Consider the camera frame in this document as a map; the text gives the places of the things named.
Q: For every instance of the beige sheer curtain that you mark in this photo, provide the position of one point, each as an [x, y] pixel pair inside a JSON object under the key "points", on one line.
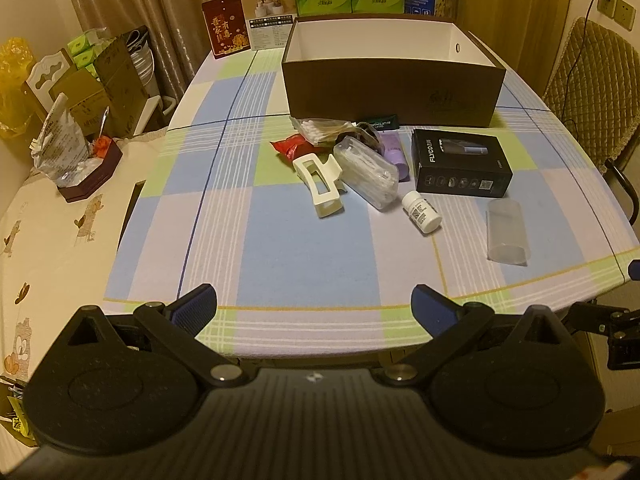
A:
{"points": [[165, 0]]}

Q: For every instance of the white wall socket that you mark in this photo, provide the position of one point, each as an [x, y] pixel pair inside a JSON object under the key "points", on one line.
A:
{"points": [[606, 6], [626, 12]]}

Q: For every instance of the golden brown curtain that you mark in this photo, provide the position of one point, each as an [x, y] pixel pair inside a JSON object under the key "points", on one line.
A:
{"points": [[510, 5]]}

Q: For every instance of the black shaver box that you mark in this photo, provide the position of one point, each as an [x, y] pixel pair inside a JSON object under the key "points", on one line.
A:
{"points": [[460, 165]]}

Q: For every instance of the white pill bottle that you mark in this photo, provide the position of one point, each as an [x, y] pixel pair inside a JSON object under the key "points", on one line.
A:
{"points": [[422, 212]]}

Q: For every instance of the yellow plastic bag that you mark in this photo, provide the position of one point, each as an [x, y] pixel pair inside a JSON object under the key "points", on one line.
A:
{"points": [[12, 60]]}

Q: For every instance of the bag of wooden cotton swabs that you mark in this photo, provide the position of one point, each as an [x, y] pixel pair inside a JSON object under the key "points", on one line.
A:
{"points": [[317, 129]]}

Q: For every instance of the metal spoon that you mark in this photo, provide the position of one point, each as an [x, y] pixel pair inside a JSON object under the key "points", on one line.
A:
{"points": [[104, 122]]}

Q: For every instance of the brown storage box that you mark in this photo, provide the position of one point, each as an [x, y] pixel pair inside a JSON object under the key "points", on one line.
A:
{"points": [[390, 90]]}

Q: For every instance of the plain cardboard box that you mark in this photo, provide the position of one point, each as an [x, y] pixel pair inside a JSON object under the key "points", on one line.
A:
{"points": [[80, 105]]}

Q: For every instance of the white product box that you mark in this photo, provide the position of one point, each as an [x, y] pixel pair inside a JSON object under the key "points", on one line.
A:
{"points": [[265, 15]]}

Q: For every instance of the white wooden chair back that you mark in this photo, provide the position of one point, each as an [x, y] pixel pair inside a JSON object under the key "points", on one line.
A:
{"points": [[45, 72]]}

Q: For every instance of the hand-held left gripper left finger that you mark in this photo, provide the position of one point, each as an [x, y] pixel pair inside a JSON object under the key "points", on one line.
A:
{"points": [[192, 306]]}

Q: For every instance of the brown dishware carton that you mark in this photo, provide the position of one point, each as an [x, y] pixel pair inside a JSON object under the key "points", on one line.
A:
{"points": [[120, 80]]}

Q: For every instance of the cartoon print cream cloth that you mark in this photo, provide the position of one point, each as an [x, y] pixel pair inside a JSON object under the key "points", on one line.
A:
{"points": [[60, 260]]}

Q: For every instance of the white folding stand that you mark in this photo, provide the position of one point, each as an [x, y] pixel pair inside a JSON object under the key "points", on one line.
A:
{"points": [[145, 115]]}

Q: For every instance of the clear cotton swab case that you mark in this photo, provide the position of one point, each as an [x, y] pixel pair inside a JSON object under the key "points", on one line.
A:
{"points": [[365, 175]]}

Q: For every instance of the chair with quilted cover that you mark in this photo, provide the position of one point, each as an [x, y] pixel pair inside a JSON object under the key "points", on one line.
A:
{"points": [[595, 70]]}

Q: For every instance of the small orange red item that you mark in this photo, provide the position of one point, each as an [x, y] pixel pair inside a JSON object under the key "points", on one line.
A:
{"points": [[102, 146]]}

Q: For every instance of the red gold-print gift box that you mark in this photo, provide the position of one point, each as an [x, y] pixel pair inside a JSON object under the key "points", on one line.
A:
{"points": [[225, 30]]}

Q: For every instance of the frosted clear plastic cup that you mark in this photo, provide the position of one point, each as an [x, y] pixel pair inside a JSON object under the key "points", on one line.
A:
{"points": [[506, 232]]}

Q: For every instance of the white hair claw clip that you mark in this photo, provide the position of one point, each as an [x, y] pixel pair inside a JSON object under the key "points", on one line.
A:
{"points": [[327, 208]]}

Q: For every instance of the yellow packet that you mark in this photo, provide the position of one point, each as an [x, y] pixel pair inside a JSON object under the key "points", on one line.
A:
{"points": [[17, 420]]}

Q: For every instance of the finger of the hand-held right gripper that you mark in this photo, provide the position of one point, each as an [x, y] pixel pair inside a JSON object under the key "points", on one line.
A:
{"points": [[600, 319], [634, 269]]}

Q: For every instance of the wrapped green tissue bundle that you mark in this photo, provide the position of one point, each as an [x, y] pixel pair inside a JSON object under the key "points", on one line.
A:
{"points": [[85, 45]]}

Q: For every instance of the red snack packet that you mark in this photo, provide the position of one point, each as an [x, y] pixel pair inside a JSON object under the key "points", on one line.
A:
{"points": [[292, 146]]}

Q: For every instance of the dark green tube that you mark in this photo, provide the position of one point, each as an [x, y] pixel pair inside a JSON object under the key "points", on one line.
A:
{"points": [[382, 122]]}

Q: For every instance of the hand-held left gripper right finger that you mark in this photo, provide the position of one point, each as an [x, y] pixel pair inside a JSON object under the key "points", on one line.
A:
{"points": [[432, 310]]}

